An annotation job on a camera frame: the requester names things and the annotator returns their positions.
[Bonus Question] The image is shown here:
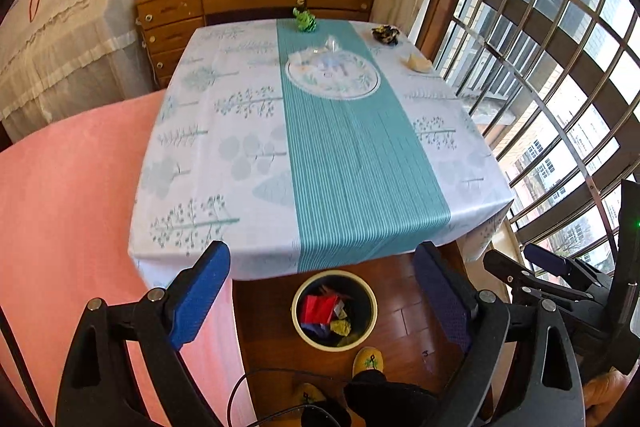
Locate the yellow paper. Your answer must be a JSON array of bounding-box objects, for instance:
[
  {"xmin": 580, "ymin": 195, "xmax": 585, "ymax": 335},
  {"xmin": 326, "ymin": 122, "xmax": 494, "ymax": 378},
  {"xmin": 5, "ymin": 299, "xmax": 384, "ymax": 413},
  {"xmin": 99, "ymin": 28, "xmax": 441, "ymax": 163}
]
[{"xmin": 330, "ymin": 319, "xmax": 352, "ymax": 337}]

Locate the red paper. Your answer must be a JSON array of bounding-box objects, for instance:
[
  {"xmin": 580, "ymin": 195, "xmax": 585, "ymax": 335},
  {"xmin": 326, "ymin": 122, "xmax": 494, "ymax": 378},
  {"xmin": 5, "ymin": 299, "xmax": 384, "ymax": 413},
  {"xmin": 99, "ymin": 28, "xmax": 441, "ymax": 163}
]
[{"xmin": 298, "ymin": 294, "xmax": 343, "ymax": 324}]

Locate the dark floral wrapper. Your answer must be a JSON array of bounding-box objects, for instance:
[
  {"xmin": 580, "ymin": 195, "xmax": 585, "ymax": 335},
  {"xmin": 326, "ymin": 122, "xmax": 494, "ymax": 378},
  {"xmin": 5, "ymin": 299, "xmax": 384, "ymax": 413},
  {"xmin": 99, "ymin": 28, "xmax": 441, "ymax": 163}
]
[{"xmin": 371, "ymin": 25, "xmax": 400, "ymax": 46}]

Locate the clear plastic wrapper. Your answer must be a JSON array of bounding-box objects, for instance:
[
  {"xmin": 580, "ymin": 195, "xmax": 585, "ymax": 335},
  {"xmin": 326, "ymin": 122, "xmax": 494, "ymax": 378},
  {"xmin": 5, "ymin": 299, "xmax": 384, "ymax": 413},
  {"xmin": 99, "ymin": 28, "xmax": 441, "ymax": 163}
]
[{"xmin": 288, "ymin": 35, "xmax": 347, "ymax": 76}]

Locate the green paper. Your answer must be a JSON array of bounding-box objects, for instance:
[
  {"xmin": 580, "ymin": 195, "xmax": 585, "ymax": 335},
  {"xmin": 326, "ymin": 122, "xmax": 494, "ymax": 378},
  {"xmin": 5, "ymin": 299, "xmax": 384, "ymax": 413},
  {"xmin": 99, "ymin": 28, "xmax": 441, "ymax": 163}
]
[{"xmin": 293, "ymin": 8, "xmax": 317, "ymax": 32}]

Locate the purple plastic bag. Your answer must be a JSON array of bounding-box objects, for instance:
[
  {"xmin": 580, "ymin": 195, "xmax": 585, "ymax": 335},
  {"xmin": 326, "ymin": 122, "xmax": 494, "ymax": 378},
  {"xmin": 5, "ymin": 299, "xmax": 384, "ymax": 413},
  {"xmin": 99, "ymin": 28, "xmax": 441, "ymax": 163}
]
[{"xmin": 300, "ymin": 324, "xmax": 331, "ymax": 345}]

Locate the blue trash bin cream rim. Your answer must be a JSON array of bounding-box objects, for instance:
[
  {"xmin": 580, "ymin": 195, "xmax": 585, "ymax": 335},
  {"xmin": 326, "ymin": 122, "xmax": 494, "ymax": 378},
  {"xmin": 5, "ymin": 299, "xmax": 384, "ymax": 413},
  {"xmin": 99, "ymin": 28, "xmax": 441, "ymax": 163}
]
[{"xmin": 291, "ymin": 270, "xmax": 378, "ymax": 353}]

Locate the person right hand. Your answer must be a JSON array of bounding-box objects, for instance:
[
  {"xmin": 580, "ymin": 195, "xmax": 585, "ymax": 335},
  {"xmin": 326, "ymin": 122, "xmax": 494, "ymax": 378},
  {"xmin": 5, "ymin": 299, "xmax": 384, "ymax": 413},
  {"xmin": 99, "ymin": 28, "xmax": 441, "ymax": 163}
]
[{"xmin": 582, "ymin": 363, "xmax": 639, "ymax": 427}]

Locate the right yellow knitted slipper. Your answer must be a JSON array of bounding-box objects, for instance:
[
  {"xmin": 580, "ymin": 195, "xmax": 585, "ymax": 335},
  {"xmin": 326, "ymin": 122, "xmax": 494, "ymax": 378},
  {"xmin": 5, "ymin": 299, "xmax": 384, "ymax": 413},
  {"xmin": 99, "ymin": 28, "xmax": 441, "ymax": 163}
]
[{"xmin": 352, "ymin": 347, "xmax": 384, "ymax": 376}]

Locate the yellow knitted slipper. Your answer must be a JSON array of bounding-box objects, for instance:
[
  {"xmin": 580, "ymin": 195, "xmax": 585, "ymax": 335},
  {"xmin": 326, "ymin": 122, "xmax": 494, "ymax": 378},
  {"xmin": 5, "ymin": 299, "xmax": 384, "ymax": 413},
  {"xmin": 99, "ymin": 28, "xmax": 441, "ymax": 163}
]
[
  {"xmin": 294, "ymin": 383, "xmax": 326, "ymax": 409},
  {"xmin": 352, "ymin": 347, "xmax": 384, "ymax": 376}
]

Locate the left yellow knitted slipper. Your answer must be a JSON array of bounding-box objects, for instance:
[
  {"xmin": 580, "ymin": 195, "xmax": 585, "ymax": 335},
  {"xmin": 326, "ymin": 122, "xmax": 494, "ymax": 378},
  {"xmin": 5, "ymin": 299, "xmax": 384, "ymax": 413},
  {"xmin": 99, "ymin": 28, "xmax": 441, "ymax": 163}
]
[{"xmin": 294, "ymin": 383, "xmax": 326, "ymax": 409}]

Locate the blue white patterned tablecloth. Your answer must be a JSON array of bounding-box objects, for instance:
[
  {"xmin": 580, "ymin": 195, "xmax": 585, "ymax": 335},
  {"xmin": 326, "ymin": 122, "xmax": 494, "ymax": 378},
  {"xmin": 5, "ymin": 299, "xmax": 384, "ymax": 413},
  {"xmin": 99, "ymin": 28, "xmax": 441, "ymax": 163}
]
[{"xmin": 128, "ymin": 20, "xmax": 513, "ymax": 287}]

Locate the white lace covered cabinet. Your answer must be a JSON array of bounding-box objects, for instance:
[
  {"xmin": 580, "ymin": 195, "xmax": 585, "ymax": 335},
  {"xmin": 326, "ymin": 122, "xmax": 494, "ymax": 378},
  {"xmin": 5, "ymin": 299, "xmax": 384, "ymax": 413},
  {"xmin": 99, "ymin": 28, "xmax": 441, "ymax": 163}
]
[{"xmin": 1, "ymin": 0, "xmax": 154, "ymax": 142}]

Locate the black cable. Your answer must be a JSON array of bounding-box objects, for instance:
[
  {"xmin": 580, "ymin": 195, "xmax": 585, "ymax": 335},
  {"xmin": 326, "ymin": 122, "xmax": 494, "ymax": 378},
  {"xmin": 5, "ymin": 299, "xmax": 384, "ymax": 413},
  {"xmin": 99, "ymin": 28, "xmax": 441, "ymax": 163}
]
[{"xmin": 226, "ymin": 368, "xmax": 352, "ymax": 427}]

